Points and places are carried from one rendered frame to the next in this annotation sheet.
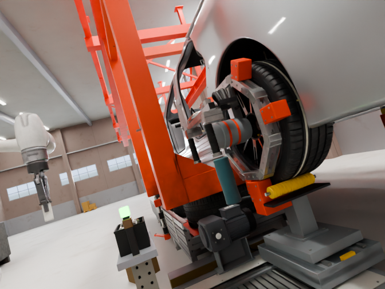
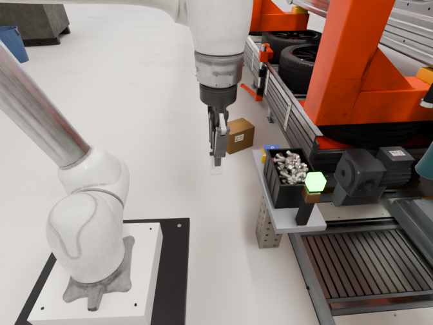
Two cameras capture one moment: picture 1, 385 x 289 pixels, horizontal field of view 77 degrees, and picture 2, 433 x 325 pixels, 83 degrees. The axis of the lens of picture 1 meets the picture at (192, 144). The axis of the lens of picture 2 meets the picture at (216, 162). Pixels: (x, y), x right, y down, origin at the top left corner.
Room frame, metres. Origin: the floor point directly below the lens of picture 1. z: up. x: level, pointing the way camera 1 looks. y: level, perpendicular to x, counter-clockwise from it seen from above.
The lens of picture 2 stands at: (0.51, 0.54, 1.12)
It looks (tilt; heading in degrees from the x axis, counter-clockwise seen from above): 40 degrees down; 11
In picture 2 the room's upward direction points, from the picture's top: straight up
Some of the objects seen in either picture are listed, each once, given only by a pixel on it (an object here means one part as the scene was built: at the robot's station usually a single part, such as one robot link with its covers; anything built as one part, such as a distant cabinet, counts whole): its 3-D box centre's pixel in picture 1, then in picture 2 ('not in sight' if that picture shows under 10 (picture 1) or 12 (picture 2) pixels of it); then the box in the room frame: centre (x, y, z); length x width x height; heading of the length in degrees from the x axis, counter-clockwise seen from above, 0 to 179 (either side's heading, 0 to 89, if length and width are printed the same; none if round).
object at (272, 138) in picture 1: (240, 129); not in sight; (1.28, -0.27, 0.85); 0.54 x 0.07 x 0.54; 16
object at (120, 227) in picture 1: (132, 233); (289, 175); (1.21, 0.41, 0.51); 0.20 x 0.14 x 0.13; 14
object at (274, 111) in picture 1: (274, 112); not in sight; (0.98, -0.36, 0.85); 0.09 x 0.08 x 0.07; 16
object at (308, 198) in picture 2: (128, 223); (310, 193); (1.05, 0.37, 0.59); 0.04 x 0.04 x 0.04; 16
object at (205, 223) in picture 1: (236, 234); (379, 180); (1.56, -0.09, 0.26); 0.42 x 0.18 x 0.35; 106
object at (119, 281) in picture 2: not in sight; (99, 268); (0.79, 0.95, 0.42); 0.22 x 0.18 x 0.06; 22
